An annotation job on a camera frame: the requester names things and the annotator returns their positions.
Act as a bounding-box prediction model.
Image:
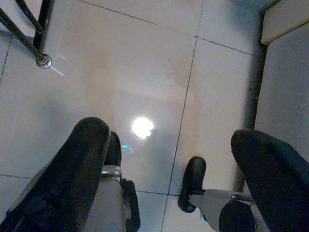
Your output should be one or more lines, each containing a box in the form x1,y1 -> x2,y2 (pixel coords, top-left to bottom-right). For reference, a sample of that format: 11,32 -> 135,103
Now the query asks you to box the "black metal rack frame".
0,0 -> 55,70

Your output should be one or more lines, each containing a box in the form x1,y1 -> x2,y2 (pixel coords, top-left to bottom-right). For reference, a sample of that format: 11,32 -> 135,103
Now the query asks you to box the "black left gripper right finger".
230,129 -> 309,232

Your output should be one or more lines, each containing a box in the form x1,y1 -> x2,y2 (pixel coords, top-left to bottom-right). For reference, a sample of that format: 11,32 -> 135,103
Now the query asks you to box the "white bed mattress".
254,0 -> 309,160

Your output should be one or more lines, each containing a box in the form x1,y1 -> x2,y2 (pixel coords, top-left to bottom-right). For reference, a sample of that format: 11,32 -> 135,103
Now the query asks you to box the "robot left leg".
83,131 -> 141,232

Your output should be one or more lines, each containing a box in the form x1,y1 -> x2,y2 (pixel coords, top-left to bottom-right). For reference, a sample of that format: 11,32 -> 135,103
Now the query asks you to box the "robot right leg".
178,156 -> 271,232

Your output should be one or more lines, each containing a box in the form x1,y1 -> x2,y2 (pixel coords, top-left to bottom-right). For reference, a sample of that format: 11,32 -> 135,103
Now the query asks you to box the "robot leg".
178,156 -> 271,232
83,131 -> 141,232

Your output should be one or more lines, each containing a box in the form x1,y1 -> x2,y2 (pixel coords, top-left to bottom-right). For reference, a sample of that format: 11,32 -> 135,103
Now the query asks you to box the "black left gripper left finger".
0,116 -> 112,232

